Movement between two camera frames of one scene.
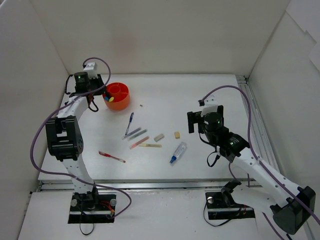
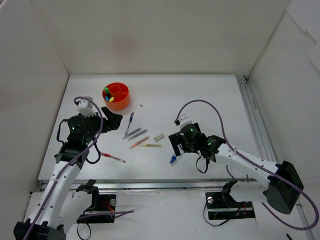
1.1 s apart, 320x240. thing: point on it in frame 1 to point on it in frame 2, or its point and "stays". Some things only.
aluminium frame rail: [264, 133] stays
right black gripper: [191, 120] to [178, 139]
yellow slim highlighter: [152, 145] stays
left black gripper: [99, 81] to [104, 121]
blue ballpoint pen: [131, 116] stays
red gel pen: [108, 155] stays
